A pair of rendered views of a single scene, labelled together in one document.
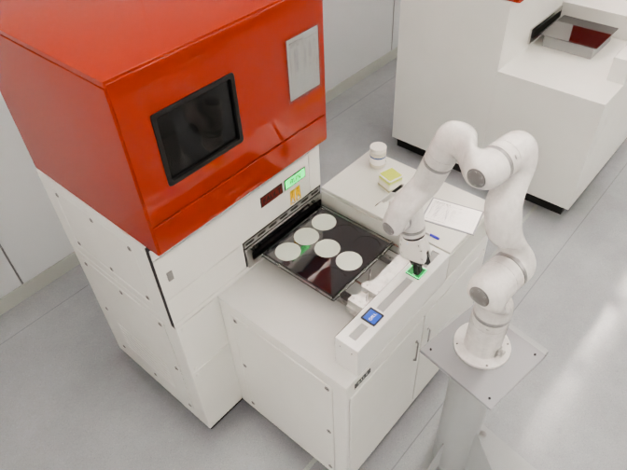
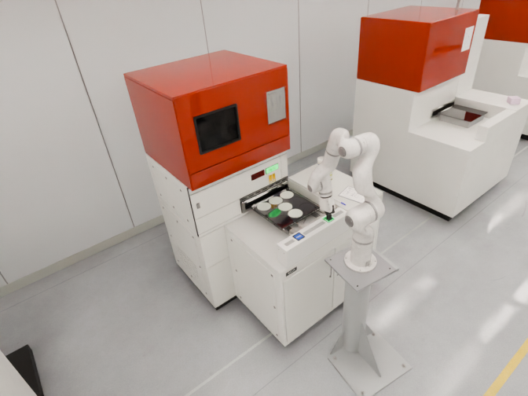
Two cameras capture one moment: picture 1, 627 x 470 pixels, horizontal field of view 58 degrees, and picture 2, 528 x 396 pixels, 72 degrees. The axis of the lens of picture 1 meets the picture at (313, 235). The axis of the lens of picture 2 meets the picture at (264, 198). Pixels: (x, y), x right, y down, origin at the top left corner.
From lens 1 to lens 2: 64 cm
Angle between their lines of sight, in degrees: 13
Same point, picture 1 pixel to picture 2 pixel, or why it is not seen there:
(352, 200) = (302, 184)
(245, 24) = (244, 81)
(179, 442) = (198, 314)
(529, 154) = (372, 143)
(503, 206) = (360, 170)
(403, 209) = (316, 176)
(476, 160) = (342, 142)
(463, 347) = (349, 260)
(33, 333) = (134, 252)
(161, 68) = (200, 95)
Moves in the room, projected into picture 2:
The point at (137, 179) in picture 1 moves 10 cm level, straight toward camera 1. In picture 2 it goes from (184, 147) to (185, 155)
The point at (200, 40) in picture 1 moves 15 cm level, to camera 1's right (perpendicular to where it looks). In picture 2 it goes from (220, 85) to (246, 84)
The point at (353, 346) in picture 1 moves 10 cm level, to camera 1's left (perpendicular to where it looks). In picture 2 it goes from (284, 248) to (268, 247)
